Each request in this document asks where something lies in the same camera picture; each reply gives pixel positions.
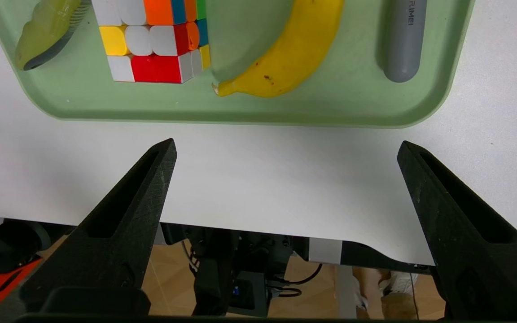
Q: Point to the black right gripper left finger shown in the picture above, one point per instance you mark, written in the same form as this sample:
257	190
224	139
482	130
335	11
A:
106	242

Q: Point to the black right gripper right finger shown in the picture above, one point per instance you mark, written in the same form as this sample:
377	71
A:
478	260

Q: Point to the multicoloured puzzle cube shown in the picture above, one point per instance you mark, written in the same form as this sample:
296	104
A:
155	54

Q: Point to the yellow banana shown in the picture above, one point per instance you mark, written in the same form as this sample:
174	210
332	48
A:
285	63

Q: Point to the white table leg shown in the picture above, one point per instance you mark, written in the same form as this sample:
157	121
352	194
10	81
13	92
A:
330	269

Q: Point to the light green plastic tray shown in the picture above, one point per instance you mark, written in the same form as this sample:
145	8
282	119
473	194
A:
330	103

